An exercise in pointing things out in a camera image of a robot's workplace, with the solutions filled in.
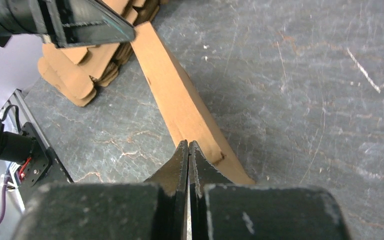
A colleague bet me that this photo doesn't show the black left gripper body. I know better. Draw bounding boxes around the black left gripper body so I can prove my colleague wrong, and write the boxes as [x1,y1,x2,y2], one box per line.
[0,0,55,47]

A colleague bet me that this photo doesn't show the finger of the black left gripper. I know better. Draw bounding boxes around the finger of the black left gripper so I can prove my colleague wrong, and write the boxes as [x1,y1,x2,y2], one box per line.
[46,0,136,48]

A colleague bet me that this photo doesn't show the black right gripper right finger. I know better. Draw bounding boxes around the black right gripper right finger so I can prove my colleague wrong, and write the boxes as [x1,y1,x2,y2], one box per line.
[188,141,351,240]

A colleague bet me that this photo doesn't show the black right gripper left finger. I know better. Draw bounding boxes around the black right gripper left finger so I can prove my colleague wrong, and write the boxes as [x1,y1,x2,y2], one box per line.
[13,140,189,240]

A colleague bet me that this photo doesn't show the brown cardboard box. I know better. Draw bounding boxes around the brown cardboard box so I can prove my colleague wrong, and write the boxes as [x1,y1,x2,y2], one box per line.
[131,21,255,184]

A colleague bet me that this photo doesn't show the stack of flat cardboard sheets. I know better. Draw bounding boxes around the stack of flat cardboard sheets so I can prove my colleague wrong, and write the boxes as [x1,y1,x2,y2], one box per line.
[37,0,170,108]

